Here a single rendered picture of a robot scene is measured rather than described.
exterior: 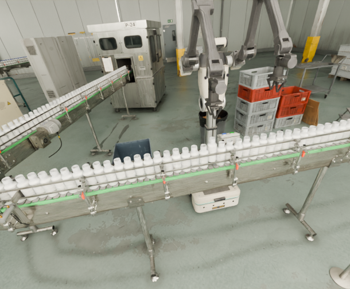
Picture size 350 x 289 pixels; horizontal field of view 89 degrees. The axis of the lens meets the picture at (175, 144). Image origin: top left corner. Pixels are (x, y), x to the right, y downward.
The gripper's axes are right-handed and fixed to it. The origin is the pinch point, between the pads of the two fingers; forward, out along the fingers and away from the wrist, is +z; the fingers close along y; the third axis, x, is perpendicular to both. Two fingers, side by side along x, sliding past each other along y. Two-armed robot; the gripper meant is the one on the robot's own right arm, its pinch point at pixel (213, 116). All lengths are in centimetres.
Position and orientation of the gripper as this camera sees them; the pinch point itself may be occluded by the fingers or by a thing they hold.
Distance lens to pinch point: 105.3
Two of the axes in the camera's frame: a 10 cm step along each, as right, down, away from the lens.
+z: 0.8, 8.7, 4.9
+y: 1.8, 4.8, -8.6
